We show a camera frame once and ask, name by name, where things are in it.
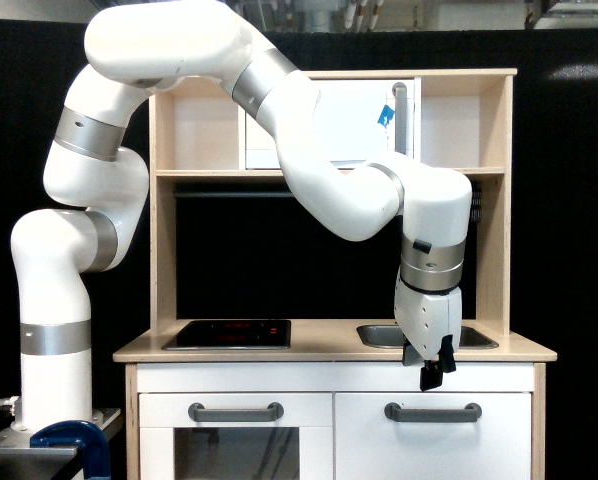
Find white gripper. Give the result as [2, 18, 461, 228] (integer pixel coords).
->
[394, 279, 462, 391]

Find grey cabinet door handle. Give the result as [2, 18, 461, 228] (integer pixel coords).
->
[384, 402, 482, 424]

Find white cabinet door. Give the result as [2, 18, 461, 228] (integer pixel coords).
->
[334, 393, 531, 479]

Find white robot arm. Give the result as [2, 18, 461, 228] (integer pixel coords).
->
[11, 1, 472, 432]

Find white oven door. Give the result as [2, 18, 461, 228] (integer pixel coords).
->
[139, 392, 334, 479]

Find white microwave door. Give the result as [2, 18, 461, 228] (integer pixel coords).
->
[244, 78, 416, 171]

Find grey toy sink basin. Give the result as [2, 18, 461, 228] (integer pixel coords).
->
[356, 324, 499, 349]

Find black toy stove top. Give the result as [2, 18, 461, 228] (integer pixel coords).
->
[162, 319, 291, 351]

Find blue tape piece right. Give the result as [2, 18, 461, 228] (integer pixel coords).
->
[377, 104, 395, 128]

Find blue c-clamp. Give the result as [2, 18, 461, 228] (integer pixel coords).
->
[29, 420, 112, 480]

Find grey oven door handle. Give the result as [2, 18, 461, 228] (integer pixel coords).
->
[188, 402, 285, 423]

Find black rail hooks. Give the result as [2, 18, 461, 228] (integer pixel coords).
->
[470, 189, 482, 223]

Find grey microwave door handle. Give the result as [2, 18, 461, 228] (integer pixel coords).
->
[392, 82, 410, 155]

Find grey hanging rail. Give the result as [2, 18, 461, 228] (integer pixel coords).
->
[173, 191, 294, 198]

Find wooden toy kitchen frame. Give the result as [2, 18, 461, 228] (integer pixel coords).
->
[114, 68, 557, 479]

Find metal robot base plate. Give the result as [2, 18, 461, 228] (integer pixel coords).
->
[0, 408, 125, 458]

